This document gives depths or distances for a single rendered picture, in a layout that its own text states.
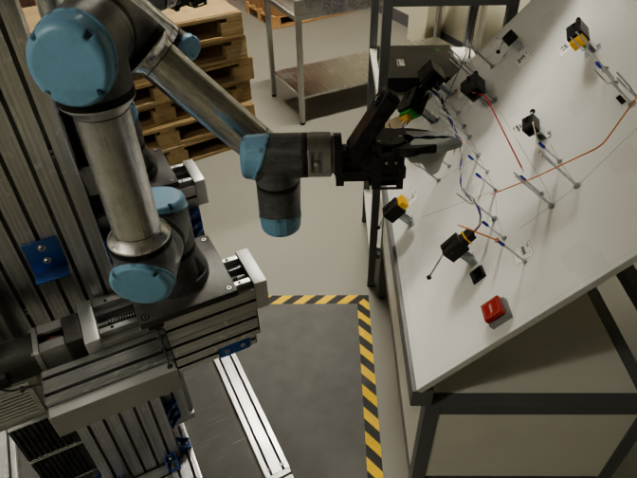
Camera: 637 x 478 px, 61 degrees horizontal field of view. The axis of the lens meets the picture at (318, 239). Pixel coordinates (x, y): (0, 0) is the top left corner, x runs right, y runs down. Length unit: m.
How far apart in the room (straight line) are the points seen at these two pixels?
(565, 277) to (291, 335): 1.64
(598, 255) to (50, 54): 1.06
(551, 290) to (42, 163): 1.10
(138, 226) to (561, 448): 1.31
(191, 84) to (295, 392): 1.72
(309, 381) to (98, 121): 1.81
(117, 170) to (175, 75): 0.19
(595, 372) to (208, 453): 1.30
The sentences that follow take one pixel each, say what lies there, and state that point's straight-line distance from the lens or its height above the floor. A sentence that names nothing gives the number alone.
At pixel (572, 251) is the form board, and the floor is 1.24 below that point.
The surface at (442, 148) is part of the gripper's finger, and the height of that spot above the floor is 1.58.
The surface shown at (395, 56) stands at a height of 1.12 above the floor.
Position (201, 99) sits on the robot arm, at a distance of 0.98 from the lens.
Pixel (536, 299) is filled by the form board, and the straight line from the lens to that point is 1.29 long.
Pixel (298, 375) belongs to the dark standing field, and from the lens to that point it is 2.51.
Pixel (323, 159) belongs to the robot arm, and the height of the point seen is 1.57.
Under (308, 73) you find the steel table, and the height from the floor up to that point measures 0.22.
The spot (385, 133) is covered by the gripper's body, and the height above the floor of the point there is 1.59.
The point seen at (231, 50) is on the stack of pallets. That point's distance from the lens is 3.79.
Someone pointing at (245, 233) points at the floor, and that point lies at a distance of 3.23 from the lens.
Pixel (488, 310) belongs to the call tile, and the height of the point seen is 1.10.
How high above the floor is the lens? 2.03
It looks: 40 degrees down
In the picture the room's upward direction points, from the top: 1 degrees counter-clockwise
